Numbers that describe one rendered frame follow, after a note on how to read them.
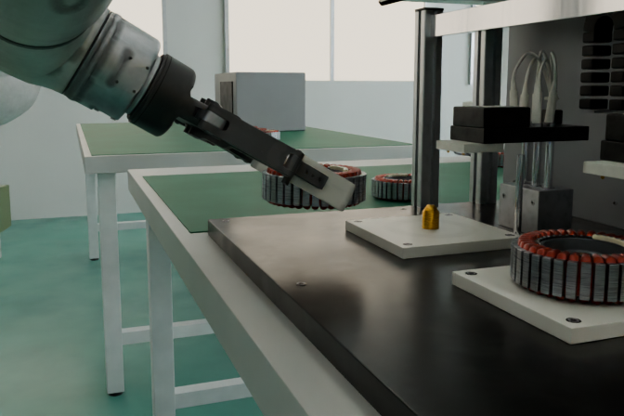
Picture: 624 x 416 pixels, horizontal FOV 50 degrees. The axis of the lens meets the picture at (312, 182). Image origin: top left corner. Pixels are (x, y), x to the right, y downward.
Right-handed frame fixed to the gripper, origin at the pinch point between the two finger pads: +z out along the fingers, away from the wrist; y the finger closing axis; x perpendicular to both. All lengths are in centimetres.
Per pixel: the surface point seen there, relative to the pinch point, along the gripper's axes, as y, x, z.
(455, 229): 3.0, 3.2, 17.2
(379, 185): -34.6, 7.7, 26.1
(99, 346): -179, -79, 33
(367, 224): -3.6, -0.8, 10.4
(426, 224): 1.6, 2.2, 14.4
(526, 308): 27.7, -2.2, 8.2
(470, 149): 4.1, 11.7, 13.2
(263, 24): -443, 119, 89
